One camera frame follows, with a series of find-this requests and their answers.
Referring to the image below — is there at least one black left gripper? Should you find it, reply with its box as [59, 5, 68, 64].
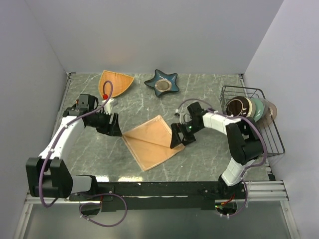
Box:
[87, 110, 122, 136]

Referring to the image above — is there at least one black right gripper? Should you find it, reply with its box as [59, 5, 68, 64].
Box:
[170, 121, 203, 149]

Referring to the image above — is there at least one peach satin napkin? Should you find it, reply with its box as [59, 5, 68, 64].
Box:
[122, 115, 185, 171]

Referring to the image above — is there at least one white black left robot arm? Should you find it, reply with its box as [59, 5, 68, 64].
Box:
[26, 94, 122, 200]

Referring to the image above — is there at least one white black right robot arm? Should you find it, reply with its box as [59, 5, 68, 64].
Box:
[170, 102, 267, 199]

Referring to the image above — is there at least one orange woven shield tray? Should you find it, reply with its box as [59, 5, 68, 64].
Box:
[98, 70, 134, 99]

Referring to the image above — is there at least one blue star-shaped dish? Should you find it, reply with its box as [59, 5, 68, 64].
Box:
[144, 69, 179, 97]

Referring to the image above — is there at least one brown bowl in rack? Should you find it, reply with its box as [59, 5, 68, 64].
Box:
[225, 96, 253, 117]

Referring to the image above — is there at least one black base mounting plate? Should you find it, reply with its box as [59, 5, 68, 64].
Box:
[69, 181, 246, 212]

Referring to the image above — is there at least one green plate in rack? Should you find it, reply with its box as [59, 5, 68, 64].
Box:
[250, 98, 264, 122]

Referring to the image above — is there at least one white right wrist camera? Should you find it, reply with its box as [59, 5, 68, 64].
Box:
[174, 109, 191, 124]

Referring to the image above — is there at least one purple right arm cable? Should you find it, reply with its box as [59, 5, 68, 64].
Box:
[175, 99, 268, 218]

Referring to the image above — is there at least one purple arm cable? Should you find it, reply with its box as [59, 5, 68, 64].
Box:
[38, 81, 128, 227]
[175, 99, 268, 218]

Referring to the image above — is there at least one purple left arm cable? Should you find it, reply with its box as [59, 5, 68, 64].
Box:
[38, 81, 128, 227]

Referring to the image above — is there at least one black wire dish rack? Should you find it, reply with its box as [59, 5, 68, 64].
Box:
[220, 85, 285, 157]

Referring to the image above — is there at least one aluminium frame rail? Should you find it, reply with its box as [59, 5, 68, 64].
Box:
[24, 175, 300, 239]

